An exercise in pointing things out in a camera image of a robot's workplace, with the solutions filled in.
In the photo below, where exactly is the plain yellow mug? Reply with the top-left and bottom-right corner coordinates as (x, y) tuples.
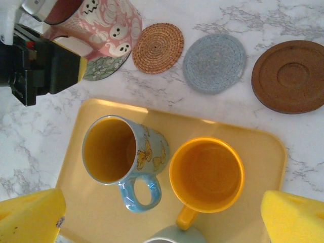
(169, 136), (246, 231)

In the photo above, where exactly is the plain light blue mug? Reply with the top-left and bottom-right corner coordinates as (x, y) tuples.
(143, 224), (207, 243)

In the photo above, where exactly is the grey woven coaster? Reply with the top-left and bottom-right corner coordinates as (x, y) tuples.
(182, 33), (247, 95)

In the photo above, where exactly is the woven rattan coaster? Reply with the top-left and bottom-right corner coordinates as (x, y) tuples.
(132, 22), (185, 74)

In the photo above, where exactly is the green floral coaster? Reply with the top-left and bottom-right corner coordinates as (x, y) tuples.
(82, 50), (132, 82)

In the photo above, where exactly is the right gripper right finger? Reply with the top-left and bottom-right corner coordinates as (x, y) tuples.
(260, 190), (324, 243)

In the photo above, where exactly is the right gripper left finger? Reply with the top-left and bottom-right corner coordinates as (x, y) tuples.
(0, 187), (67, 243)

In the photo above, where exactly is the pink ghost print mug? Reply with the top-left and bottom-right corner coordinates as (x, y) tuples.
(42, 0), (143, 61)

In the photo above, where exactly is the blue butterfly print mug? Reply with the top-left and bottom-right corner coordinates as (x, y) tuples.
(81, 115), (170, 214)

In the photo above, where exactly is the brown wooden coaster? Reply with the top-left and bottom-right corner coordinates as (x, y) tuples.
(251, 39), (324, 114)

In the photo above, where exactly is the yellow plastic tray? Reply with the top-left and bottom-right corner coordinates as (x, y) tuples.
(54, 98), (288, 243)

